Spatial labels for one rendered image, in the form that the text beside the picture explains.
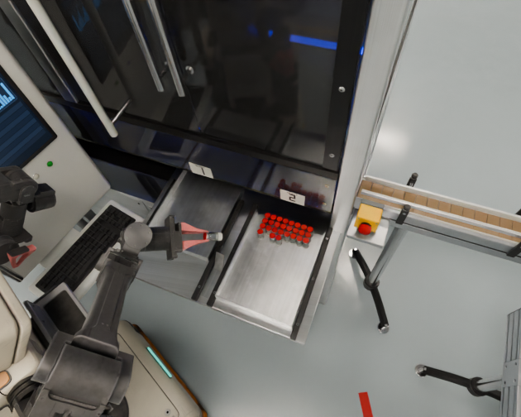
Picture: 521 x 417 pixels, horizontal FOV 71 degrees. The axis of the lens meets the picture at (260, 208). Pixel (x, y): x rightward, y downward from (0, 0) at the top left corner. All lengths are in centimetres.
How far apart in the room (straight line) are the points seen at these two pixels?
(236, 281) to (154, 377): 78
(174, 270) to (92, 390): 82
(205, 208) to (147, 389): 89
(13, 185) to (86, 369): 61
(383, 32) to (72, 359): 69
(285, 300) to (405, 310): 111
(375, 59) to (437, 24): 315
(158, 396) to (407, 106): 249
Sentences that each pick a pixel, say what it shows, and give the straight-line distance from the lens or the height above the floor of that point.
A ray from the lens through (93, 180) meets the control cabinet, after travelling 159.
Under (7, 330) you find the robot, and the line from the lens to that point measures 93.
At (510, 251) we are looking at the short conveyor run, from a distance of 143.
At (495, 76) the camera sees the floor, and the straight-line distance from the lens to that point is 352.
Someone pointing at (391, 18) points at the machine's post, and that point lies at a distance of 72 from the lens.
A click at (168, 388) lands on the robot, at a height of 28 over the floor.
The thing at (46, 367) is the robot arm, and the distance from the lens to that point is 54.
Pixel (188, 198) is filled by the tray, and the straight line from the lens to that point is 143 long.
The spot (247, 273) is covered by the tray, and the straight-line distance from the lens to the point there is 126.
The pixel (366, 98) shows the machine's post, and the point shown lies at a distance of 83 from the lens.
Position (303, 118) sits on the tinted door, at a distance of 93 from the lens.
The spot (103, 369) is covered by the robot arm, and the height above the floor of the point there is 157.
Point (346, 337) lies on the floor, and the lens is 211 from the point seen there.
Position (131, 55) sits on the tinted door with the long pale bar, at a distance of 108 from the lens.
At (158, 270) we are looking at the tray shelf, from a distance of 133.
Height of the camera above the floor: 205
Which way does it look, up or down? 59 degrees down
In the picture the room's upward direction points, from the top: 8 degrees counter-clockwise
